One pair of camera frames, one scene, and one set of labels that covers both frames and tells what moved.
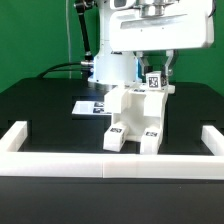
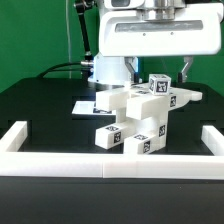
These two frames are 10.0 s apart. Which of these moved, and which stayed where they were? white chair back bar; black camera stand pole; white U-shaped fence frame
Moved: white chair back bar
Stayed: black camera stand pole; white U-shaped fence frame
